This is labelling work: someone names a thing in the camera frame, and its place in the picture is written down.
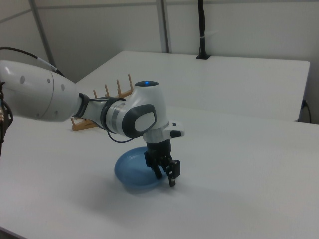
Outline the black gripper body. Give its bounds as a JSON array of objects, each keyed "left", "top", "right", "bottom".
[{"left": 144, "top": 139, "right": 175, "bottom": 174}]

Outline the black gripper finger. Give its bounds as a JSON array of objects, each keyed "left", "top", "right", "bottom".
[
  {"left": 154, "top": 164, "right": 164, "bottom": 181},
  {"left": 166, "top": 159, "right": 181, "bottom": 188}
]

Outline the blue round plate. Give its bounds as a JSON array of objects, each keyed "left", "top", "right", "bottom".
[{"left": 114, "top": 146, "right": 164, "bottom": 194}]

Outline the wooden plate rack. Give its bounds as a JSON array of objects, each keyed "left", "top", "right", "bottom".
[{"left": 70, "top": 73, "right": 133, "bottom": 132}]

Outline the white rectangular table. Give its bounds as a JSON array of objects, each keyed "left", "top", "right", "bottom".
[{"left": 74, "top": 50, "right": 311, "bottom": 122}]

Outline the black pole with base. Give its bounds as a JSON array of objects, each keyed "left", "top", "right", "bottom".
[{"left": 196, "top": 0, "right": 212, "bottom": 60}]

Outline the black hanging wall cable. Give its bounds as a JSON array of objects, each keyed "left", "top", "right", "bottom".
[{"left": 302, "top": 99, "right": 313, "bottom": 124}]

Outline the black cable with metal connector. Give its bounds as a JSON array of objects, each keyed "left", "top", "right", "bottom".
[{"left": 0, "top": 81, "right": 14, "bottom": 160}]

